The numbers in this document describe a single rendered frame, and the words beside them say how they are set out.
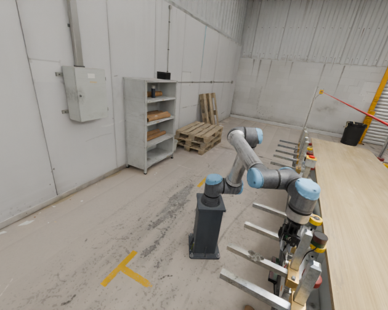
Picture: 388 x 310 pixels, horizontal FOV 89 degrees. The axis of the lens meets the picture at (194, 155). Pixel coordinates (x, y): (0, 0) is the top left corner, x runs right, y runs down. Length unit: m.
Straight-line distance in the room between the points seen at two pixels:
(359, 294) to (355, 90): 8.01
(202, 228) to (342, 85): 7.69
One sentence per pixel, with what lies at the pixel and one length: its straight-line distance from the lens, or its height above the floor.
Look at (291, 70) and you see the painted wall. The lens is 8.76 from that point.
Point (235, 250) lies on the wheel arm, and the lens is 1.22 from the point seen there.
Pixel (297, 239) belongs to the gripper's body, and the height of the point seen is 1.14.
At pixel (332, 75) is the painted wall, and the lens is 8.80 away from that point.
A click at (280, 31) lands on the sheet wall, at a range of 8.96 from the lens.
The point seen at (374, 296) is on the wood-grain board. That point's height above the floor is 0.90.
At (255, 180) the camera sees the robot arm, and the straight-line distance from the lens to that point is 0.90.
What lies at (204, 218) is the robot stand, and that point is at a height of 0.48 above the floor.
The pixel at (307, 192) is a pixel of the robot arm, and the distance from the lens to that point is 0.87.
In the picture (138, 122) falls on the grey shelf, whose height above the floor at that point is 0.91.
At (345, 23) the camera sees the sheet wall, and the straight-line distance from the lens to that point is 8.98.
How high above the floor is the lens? 1.74
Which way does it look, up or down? 23 degrees down
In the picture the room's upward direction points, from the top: 6 degrees clockwise
